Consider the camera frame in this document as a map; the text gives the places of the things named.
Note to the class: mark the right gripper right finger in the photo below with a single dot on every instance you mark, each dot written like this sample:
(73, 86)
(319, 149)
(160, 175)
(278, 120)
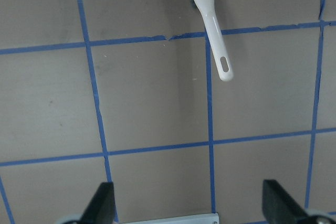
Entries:
(279, 207)

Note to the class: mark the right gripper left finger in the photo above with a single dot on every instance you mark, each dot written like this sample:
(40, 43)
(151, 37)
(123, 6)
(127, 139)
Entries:
(101, 209)

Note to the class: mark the white hand brush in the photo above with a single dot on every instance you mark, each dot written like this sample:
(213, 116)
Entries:
(222, 60)

